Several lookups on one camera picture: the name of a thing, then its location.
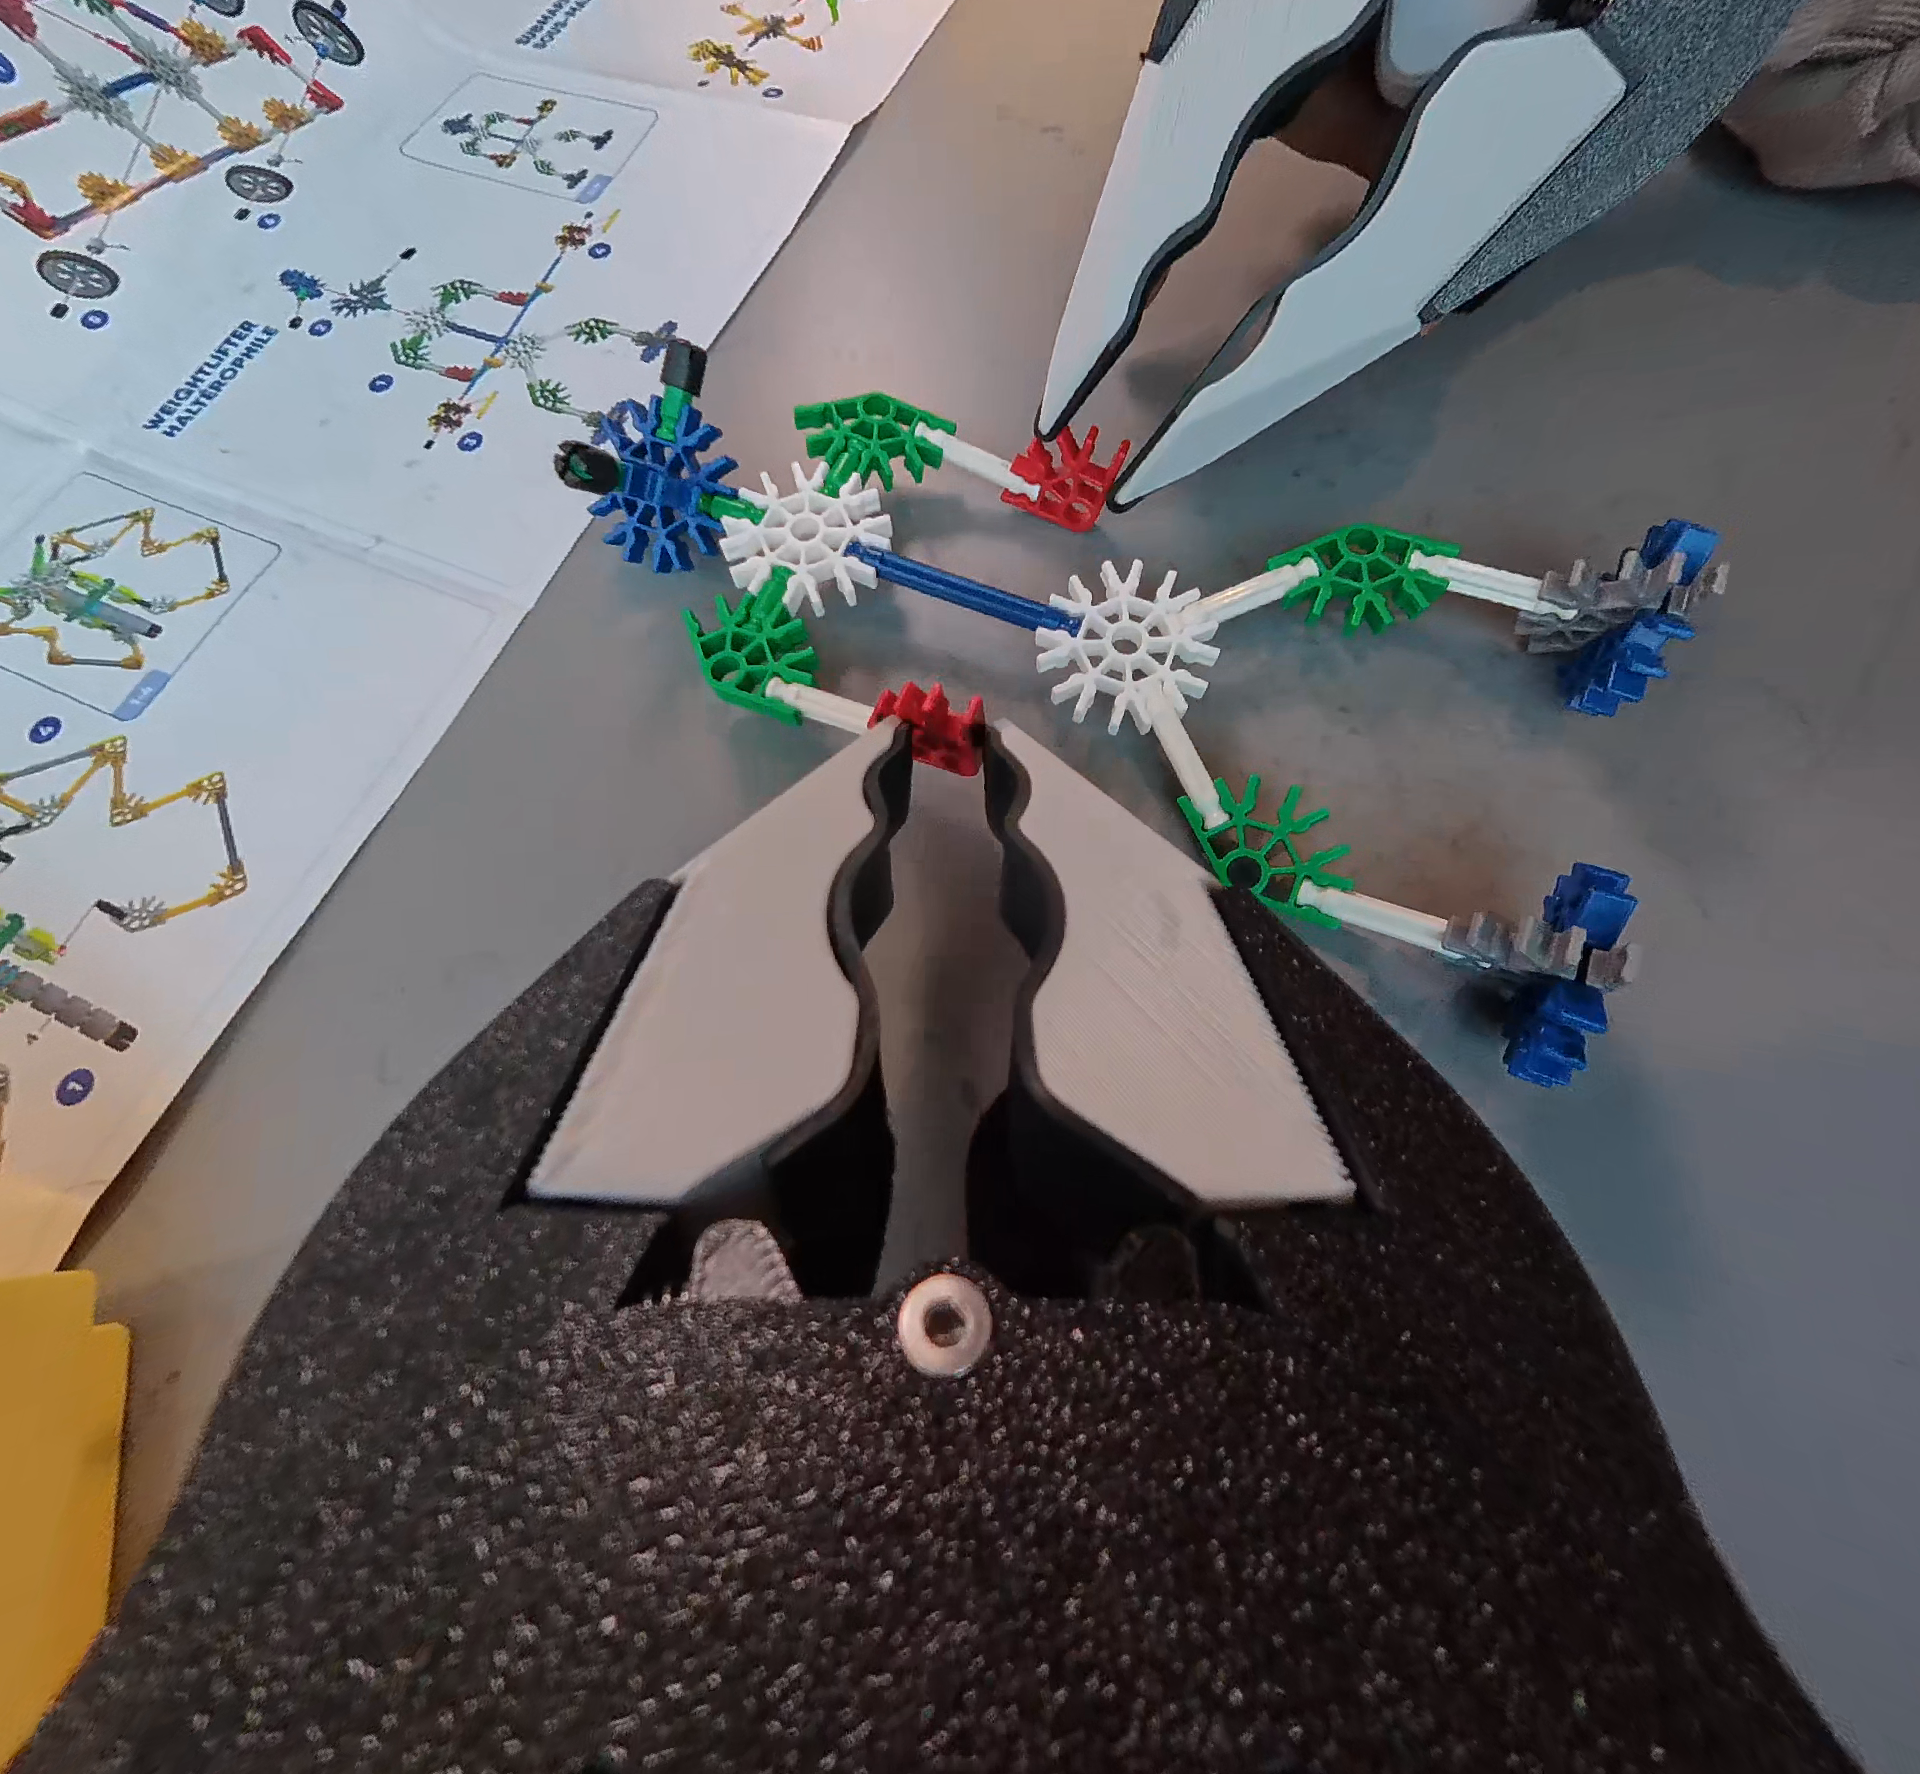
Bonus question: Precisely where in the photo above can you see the person's right hand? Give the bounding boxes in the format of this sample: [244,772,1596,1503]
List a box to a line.
[1280,92,1416,197]

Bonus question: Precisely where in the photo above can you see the grey snowflake toy connector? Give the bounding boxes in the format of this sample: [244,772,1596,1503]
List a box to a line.
[1449,911,1645,987]
[1516,560,1729,658]

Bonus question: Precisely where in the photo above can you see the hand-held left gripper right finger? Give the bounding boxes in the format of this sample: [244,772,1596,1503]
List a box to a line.
[968,721,1363,1301]

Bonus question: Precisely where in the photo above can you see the grey desk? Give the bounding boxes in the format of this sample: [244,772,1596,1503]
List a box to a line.
[59,0,1920,1774]

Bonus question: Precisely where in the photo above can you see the person's right forearm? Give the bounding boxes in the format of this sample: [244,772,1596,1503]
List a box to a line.
[1723,0,1920,193]

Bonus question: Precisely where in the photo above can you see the yellow plastic bin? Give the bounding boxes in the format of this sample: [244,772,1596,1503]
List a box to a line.
[0,1264,135,1718]

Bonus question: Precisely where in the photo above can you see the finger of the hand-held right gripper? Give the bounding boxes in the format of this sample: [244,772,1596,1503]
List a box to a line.
[1040,0,1416,442]
[1115,22,1639,510]

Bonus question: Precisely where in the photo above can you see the folded instruction sheet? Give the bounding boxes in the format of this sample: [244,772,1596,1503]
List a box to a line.
[0,0,1060,1198]

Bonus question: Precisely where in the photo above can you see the construction toy figure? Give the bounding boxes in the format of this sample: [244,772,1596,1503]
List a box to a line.
[577,337,1548,936]

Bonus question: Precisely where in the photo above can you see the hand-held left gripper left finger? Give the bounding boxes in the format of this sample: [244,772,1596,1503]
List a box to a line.
[528,724,917,1301]

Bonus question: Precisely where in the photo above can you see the red toy connector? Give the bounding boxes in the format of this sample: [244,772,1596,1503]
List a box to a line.
[870,682,992,775]
[1001,423,1131,531]

